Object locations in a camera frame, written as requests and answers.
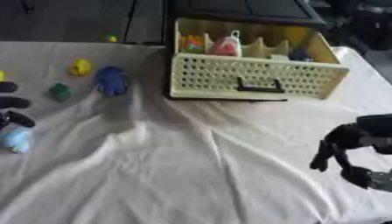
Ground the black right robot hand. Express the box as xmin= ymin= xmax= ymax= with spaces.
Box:
xmin=307 ymin=113 xmax=392 ymax=193

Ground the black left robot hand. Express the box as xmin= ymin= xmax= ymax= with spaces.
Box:
xmin=0 ymin=80 xmax=39 ymax=130

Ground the pale compartment drawer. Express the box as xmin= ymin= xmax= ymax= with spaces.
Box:
xmin=166 ymin=17 xmax=353 ymax=102

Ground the light blue soft toy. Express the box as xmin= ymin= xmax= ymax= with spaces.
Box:
xmin=0 ymin=125 xmax=36 ymax=155

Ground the yellow toy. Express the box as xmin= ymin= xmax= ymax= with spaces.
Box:
xmin=68 ymin=58 xmax=95 ymax=77

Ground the dark blue toy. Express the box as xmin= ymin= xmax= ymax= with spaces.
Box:
xmin=289 ymin=47 xmax=314 ymax=62

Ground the black bag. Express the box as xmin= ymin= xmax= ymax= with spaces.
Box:
xmin=350 ymin=0 xmax=392 ymax=51

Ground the orange and green toy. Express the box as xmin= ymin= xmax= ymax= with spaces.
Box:
xmin=180 ymin=34 xmax=207 ymax=54

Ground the black drawer handle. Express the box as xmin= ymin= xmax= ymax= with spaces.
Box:
xmin=234 ymin=76 xmax=287 ymax=95

